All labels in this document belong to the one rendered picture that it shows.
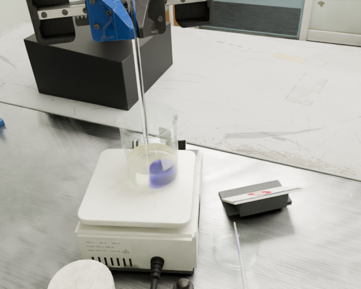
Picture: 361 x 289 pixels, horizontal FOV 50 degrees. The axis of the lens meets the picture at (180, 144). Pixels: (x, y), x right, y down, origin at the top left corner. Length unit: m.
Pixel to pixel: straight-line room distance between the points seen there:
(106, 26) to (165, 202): 0.19
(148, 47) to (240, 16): 2.74
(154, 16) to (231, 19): 3.11
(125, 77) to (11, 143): 0.22
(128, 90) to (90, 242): 0.36
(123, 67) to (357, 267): 0.47
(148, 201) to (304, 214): 0.22
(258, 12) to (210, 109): 2.75
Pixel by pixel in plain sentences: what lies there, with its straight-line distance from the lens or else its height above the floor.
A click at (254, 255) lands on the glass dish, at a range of 0.46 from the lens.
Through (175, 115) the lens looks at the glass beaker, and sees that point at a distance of 0.41.
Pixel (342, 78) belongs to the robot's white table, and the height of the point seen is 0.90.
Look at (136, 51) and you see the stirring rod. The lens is 0.37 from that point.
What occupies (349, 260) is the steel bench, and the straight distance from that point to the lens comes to 0.51.
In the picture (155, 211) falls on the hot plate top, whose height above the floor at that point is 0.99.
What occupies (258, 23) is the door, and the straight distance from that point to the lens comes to 3.47.
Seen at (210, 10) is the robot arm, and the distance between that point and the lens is 0.44.
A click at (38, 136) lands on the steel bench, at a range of 0.72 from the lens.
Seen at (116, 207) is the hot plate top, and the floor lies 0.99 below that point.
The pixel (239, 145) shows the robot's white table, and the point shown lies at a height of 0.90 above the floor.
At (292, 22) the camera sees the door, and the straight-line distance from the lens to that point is 3.41.
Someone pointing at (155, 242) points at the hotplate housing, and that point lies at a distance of 0.42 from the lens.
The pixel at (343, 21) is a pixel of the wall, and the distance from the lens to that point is 3.39.
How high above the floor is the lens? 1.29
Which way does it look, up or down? 37 degrees down
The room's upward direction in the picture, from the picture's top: 3 degrees counter-clockwise
